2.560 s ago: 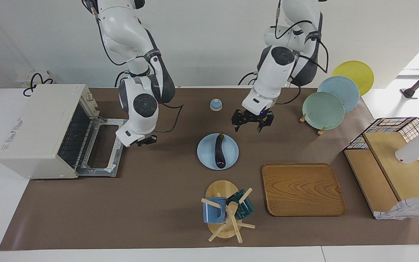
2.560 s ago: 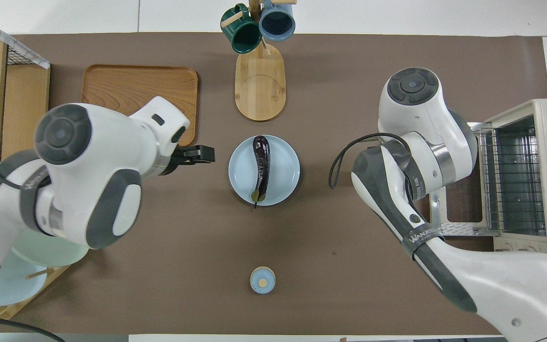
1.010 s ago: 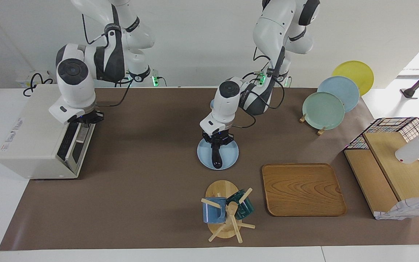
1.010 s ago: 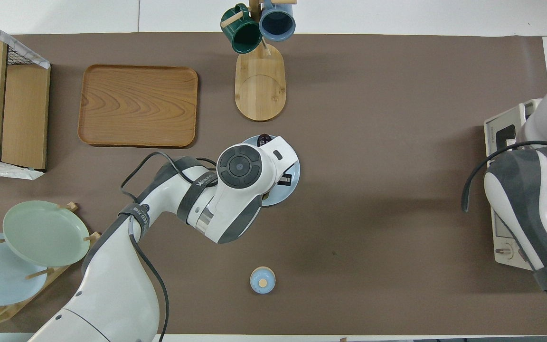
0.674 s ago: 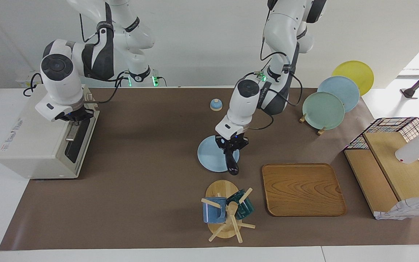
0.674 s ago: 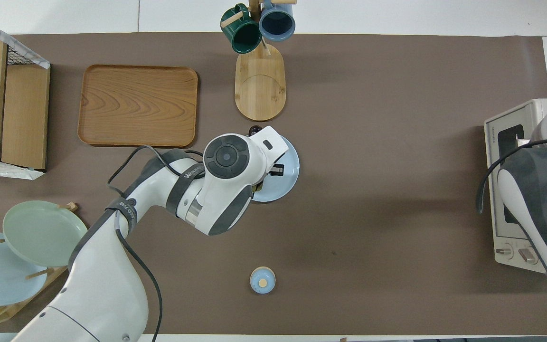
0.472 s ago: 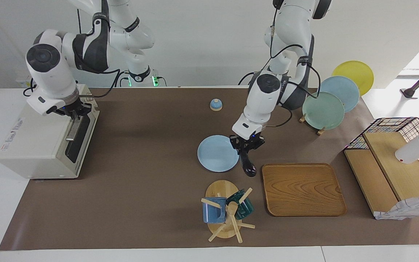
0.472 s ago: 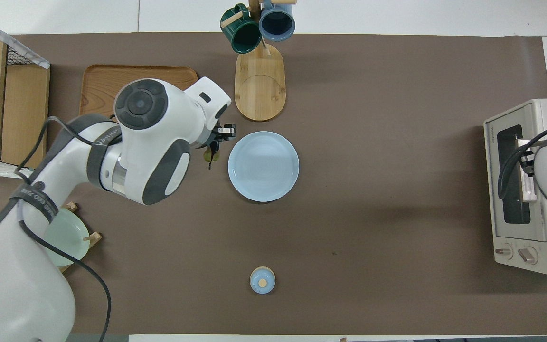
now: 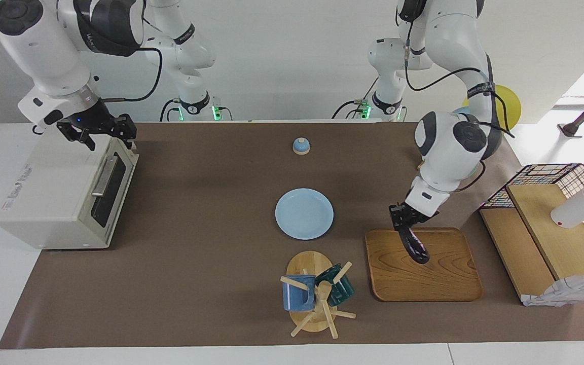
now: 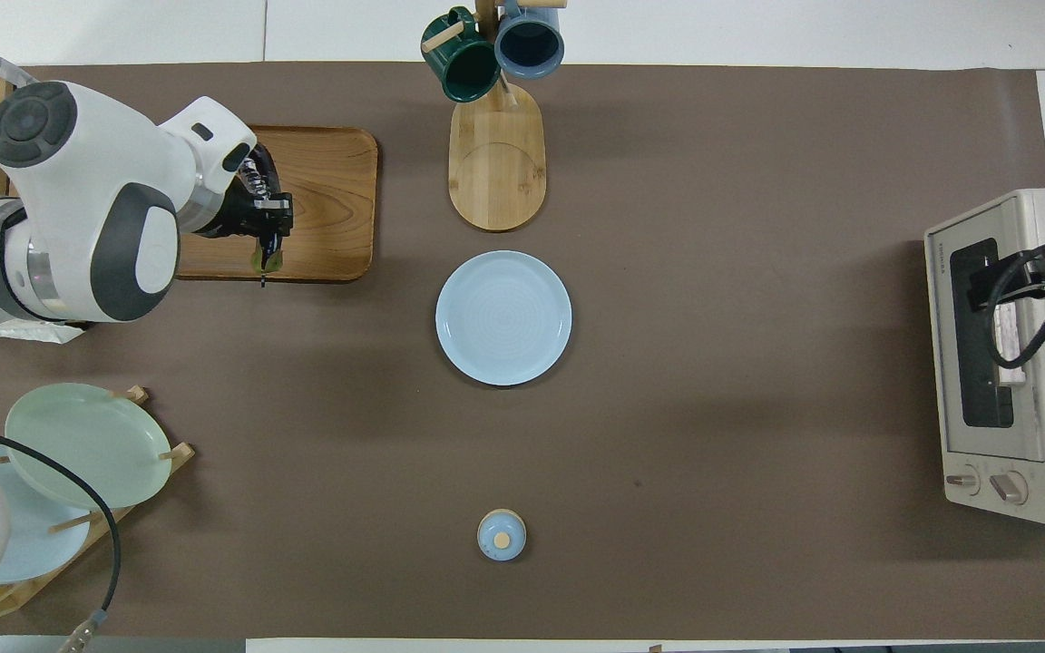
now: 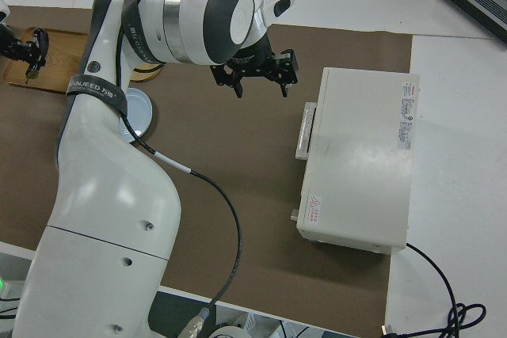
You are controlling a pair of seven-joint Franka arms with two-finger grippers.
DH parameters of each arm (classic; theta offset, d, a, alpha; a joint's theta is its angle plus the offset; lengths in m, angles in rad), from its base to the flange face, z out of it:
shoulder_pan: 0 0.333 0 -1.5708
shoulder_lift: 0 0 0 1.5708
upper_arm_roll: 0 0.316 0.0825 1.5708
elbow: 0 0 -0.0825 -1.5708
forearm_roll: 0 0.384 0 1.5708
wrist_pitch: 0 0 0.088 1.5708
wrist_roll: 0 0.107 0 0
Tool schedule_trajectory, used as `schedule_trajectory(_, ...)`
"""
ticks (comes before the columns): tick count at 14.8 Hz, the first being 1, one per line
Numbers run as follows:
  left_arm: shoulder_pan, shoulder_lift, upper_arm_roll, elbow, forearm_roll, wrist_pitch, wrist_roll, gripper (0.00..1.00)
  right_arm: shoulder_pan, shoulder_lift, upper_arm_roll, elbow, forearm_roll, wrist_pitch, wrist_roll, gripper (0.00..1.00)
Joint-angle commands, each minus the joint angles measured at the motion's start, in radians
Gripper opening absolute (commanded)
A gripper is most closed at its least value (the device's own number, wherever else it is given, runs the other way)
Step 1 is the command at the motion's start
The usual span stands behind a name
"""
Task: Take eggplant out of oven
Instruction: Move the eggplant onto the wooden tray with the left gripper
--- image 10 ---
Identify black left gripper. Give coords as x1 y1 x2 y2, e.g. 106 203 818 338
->
196 177 295 291

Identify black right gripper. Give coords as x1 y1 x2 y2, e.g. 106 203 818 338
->
968 236 1045 316

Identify rectangular wooden tray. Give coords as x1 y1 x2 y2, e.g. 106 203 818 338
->
173 124 379 283

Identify wooden mug tree stand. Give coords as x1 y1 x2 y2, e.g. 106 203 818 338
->
421 0 569 233

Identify light blue ceramic plate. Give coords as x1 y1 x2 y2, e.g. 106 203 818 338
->
435 250 573 388
0 443 93 585

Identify crumpled silver foil sheet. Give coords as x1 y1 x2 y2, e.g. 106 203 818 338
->
0 317 85 345

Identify dark green mug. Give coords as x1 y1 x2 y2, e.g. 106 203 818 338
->
421 7 503 103

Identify pale green plate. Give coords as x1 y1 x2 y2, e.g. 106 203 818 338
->
5 383 173 511

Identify wooden plate rack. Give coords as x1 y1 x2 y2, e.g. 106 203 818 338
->
0 385 196 623

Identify blue grey mug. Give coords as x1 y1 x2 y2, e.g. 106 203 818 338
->
493 0 566 81

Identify brown paper table mat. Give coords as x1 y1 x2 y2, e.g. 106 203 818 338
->
0 62 1045 641

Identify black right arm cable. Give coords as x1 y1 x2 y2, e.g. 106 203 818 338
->
983 243 1045 370

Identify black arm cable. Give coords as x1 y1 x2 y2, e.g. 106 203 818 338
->
0 415 122 653
983 243 1045 370

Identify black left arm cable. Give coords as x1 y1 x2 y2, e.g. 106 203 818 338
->
0 415 122 653

